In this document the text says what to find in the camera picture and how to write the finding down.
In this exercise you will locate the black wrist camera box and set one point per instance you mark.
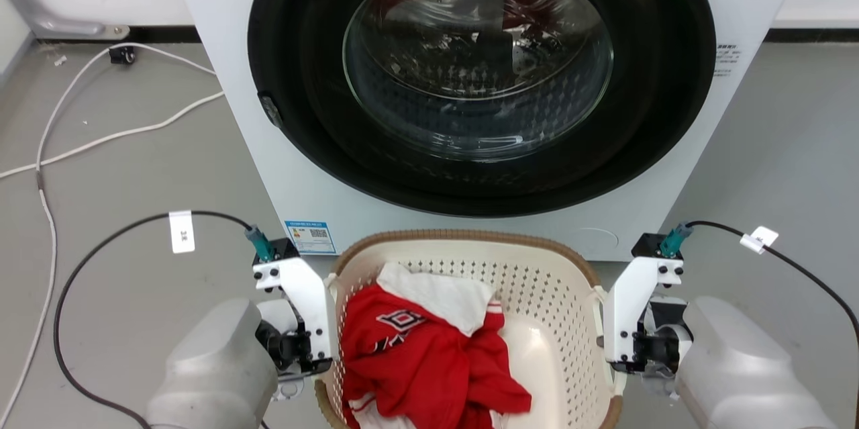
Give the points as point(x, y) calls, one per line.
point(647, 246)
point(285, 251)

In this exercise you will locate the small black plug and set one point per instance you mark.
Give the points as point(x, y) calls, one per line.
point(123, 55)

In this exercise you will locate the black round glass washer door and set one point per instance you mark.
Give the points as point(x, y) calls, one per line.
point(302, 120)

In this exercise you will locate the white cloth garment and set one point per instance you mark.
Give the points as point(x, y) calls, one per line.
point(446, 298)

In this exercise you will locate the red sports shirt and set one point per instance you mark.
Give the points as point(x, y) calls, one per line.
point(416, 365)

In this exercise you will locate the cream perforated laundry basket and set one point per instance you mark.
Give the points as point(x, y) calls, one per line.
point(543, 295)

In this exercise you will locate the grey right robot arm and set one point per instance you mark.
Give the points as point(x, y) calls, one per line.
point(738, 368)

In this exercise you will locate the white front-load washing machine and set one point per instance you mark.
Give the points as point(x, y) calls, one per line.
point(215, 80)

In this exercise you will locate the small printed text sticker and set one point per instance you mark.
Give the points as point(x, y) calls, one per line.
point(726, 60)

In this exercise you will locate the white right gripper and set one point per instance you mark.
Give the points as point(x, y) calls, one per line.
point(624, 308)

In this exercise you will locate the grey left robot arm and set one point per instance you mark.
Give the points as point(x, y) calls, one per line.
point(208, 368)

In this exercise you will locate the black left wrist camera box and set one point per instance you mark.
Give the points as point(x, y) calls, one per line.
point(285, 251)

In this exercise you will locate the blue energy label sticker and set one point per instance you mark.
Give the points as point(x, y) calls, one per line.
point(310, 237)

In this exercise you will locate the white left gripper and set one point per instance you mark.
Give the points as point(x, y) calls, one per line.
point(309, 308)

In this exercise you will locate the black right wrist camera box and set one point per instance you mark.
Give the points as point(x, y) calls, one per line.
point(647, 246)

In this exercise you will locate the round white filter cover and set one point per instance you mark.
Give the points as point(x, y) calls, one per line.
point(594, 239)

